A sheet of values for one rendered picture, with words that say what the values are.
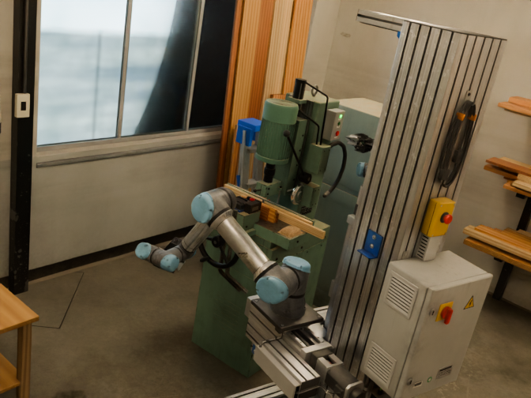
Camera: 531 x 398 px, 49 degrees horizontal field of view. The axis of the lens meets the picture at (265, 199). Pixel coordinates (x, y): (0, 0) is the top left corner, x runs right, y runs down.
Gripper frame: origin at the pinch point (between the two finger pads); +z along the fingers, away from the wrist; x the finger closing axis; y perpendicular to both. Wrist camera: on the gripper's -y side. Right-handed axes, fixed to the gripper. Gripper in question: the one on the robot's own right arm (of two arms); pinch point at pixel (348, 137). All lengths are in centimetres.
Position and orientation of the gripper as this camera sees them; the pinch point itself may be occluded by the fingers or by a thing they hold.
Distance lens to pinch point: 319.0
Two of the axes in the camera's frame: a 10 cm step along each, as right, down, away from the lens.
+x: -1.8, 9.2, 3.4
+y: -6.0, 1.7, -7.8
